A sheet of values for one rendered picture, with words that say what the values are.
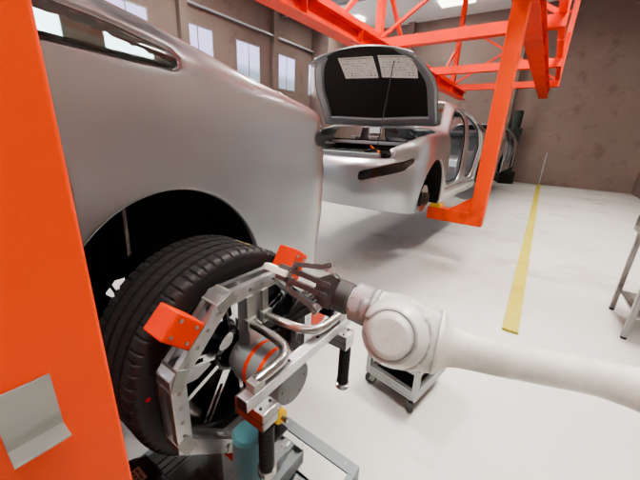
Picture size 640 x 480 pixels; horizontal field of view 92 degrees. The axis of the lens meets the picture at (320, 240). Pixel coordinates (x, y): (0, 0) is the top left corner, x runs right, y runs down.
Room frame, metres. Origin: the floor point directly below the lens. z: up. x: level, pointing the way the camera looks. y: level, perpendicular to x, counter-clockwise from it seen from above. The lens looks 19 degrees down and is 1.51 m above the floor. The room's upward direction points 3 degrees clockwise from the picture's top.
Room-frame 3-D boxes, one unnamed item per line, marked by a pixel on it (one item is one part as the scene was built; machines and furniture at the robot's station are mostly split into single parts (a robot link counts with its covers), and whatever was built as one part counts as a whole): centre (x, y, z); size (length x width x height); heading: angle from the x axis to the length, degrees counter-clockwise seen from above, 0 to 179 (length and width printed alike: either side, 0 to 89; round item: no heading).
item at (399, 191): (5.50, -1.45, 1.49); 4.95 x 1.86 x 1.59; 145
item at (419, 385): (1.65, -0.59, 0.17); 0.43 x 0.36 x 0.34; 135
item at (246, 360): (0.76, 0.14, 0.85); 0.21 x 0.14 x 0.14; 55
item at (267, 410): (0.54, 0.12, 0.93); 0.09 x 0.05 x 0.05; 55
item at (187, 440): (0.80, 0.20, 0.85); 0.54 x 0.07 x 0.54; 145
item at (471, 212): (3.98, -1.75, 1.75); 0.68 x 0.16 x 2.45; 55
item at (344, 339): (0.82, -0.07, 0.93); 0.09 x 0.05 x 0.05; 55
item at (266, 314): (0.81, 0.04, 1.03); 0.19 x 0.18 x 0.11; 55
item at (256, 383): (0.65, 0.15, 1.03); 0.19 x 0.18 x 0.11; 55
